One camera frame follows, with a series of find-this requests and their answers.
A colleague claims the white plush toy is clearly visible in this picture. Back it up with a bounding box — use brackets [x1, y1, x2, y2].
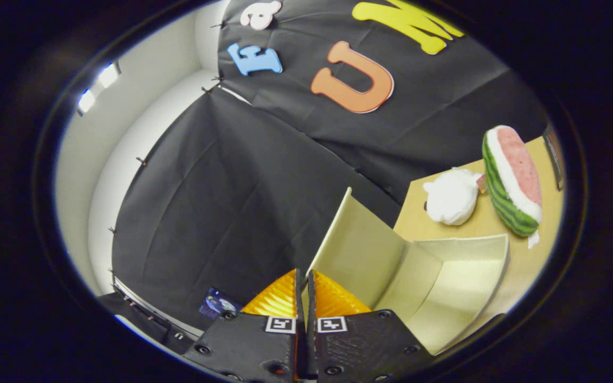
[423, 167, 484, 226]

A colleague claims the watermelon slice plush toy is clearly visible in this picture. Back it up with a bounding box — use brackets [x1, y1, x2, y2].
[481, 125, 544, 249]

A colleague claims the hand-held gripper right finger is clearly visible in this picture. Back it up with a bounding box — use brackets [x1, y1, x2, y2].
[306, 270, 437, 382]

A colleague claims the split ceiling light panel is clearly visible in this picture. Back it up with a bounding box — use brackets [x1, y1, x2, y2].
[76, 61, 122, 115]

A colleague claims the blue printed card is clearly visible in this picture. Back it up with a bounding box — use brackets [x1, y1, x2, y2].
[199, 287, 242, 320]

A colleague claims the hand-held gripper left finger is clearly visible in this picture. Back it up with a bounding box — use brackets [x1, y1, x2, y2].
[181, 269, 307, 383]

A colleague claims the grey storage box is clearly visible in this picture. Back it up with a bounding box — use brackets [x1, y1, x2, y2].
[302, 186, 510, 356]

